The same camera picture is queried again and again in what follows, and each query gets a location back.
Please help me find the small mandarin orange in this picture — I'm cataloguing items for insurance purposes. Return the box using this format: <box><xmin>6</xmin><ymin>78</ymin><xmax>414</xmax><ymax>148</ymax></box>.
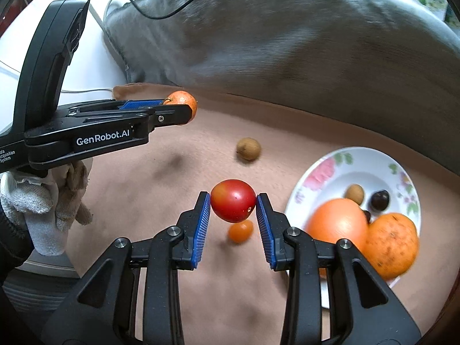
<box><xmin>163</xmin><ymin>90</ymin><xmax>197</xmax><ymax>120</ymax></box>

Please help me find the large smooth orange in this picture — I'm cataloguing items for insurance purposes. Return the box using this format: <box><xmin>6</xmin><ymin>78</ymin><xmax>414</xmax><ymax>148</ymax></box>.
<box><xmin>305</xmin><ymin>198</ymin><xmax>371</xmax><ymax>279</ymax></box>

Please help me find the small orange cherry tomato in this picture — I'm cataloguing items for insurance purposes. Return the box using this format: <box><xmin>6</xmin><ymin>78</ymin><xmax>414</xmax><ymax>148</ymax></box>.
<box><xmin>228</xmin><ymin>220</ymin><xmax>253</xmax><ymax>244</ymax></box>

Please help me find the red cherry tomato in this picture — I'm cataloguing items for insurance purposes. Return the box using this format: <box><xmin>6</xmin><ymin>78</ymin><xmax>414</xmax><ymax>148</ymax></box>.
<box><xmin>210</xmin><ymin>179</ymin><xmax>256</xmax><ymax>223</ymax></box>

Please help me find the dark purple grape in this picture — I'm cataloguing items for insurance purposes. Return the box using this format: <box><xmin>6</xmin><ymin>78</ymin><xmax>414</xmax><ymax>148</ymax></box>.
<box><xmin>369</xmin><ymin>189</ymin><xmax>390</xmax><ymax>212</ymax></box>
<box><xmin>363</xmin><ymin>210</ymin><xmax>371</xmax><ymax>223</ymax></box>

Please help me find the large speckled orange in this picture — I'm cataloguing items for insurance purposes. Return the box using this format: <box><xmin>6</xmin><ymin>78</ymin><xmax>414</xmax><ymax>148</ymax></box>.
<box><xmin>362</xmin><ymin>213</ymin><xmax>419</xmax><ymax>281</ymax></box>

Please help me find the white gloved left hand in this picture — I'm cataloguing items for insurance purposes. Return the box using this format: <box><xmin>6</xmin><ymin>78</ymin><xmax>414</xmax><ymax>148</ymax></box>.
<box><xmin>1</xmin><ymin>158</ymin><xmax>93</xmax><ymax>256</ymax></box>

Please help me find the tan fleece mat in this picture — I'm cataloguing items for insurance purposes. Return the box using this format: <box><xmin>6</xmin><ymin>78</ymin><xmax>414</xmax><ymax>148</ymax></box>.
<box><xmin>64</xmin><ymin>82</ymin><xmax>460</xmax><ymax>345</ymax></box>

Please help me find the white floral plate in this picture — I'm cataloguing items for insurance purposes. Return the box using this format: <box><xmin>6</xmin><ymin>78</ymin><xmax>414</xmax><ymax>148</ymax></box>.
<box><xmin>285</xmin><ymin>146</ymin><xmax>421</xmax><ymax>287</ymax></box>

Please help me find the grey plush cushion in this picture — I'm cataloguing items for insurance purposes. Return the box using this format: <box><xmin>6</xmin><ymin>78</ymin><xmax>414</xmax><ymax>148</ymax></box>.
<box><xmin>104</xmin><ymin>0</ymin><xmax>459</xmax><ymax>172</ymax></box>

